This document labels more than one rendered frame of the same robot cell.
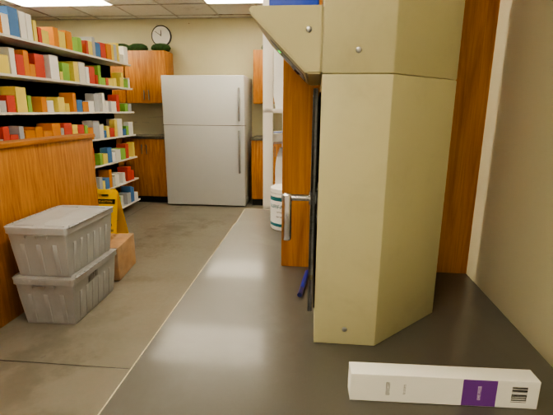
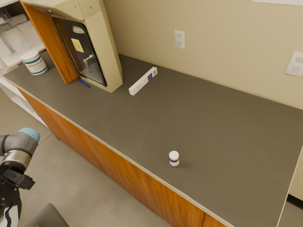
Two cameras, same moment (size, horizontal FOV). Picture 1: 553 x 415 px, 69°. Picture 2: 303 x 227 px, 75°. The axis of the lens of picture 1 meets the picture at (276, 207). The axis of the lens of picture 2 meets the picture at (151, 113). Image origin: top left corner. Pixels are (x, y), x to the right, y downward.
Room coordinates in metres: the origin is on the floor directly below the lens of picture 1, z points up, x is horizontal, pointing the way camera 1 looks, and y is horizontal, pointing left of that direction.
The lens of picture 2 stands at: (-0.17, 0.57, 1.74)
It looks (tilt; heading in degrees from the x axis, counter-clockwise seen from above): 46 degrees down; 310
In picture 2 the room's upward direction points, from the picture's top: 11 degrees counter-clockwise
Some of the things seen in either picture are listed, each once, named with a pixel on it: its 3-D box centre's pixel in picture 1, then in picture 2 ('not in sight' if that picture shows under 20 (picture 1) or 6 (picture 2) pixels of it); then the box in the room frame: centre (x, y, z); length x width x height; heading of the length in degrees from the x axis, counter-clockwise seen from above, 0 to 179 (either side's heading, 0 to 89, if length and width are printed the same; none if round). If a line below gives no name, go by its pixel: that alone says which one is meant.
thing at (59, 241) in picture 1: (66, 238); not in sight; (2.63, 1.43, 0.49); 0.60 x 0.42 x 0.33; 175
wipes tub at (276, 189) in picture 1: (288, 207); (34, 62); (1.42, -0.04, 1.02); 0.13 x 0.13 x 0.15
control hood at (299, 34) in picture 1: (291, 53); (51, 9); (0.83, -0.03, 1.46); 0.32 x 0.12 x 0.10; 175
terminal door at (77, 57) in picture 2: (313, 191); (80, 53); (0.83, -0.08, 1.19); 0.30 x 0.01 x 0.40; 174
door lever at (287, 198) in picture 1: (295, 216); (89, 64); (0.72, -0.04, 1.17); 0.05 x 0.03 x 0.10; 84
